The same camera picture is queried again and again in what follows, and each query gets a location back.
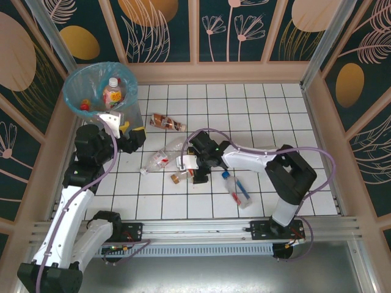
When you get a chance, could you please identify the clear bottle orange label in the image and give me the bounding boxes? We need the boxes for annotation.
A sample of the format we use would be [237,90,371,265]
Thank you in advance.
[170,170,196,186]

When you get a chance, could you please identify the pink peach drink bottle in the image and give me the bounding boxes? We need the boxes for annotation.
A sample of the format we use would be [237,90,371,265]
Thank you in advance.
[102,77,128,110]

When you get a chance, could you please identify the clear bottle blue cap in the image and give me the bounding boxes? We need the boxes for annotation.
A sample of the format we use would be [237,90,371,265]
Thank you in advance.
[221,170,254,210]

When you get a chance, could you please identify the grey metal mesh bin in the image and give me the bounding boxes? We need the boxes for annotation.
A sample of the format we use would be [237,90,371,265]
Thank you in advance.
[63,61,146,144]

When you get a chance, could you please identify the crushed clear bottle white cap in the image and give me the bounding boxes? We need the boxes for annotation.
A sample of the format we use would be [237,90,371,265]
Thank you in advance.
[139,137,188,176]

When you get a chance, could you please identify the brown drink plastic bottle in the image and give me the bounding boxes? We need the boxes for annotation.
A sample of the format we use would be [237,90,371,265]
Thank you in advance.
[149,112,187,132]

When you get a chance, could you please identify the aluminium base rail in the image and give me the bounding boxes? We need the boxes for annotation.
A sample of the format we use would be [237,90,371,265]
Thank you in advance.
[29,217,363,245]

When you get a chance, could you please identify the grey slotted cable duct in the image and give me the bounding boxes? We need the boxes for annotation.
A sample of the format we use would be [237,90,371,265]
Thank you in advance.
[97,244,274,257]

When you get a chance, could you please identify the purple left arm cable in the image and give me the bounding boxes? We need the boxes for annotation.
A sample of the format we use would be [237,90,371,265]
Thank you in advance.
[35,113,151,293]

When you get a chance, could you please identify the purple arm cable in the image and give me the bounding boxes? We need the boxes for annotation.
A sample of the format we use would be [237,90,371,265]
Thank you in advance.
[35,113,151,293]
[178,128,337,262]

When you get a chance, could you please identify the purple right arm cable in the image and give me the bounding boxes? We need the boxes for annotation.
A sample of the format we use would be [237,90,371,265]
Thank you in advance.
[178,128,337,262]

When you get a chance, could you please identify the red yellow power wires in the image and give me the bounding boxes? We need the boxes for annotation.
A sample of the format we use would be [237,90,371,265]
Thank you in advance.
[285,236,306,248]
[102,236,137,256]

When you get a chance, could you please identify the aluminium frame post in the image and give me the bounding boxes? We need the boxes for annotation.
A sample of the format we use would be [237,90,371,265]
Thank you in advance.
[24,0,78,71]
[299,0,367,91]

